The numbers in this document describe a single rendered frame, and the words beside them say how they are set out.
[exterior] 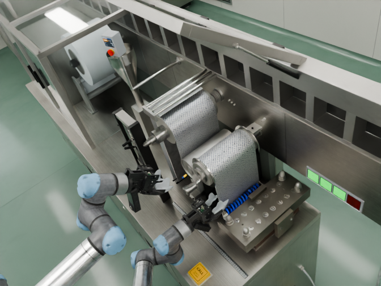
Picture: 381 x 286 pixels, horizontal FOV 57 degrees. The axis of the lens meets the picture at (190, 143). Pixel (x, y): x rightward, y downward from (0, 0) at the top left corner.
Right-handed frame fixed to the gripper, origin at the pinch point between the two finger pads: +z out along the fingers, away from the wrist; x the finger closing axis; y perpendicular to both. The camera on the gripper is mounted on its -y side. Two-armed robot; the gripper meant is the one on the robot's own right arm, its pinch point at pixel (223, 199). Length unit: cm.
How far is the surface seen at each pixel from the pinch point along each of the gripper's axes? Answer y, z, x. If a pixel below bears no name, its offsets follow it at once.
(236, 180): 5.8, 8.8, -0.3
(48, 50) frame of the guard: 50, -19, 102
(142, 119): 3, 4, 73
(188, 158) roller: 14.5, -1.4, 18.4
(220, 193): 5.2, -0.6, -0.3
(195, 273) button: -16.6, -27.5, -9.3
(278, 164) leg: -28, 48, 13
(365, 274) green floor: -109, 65, -40
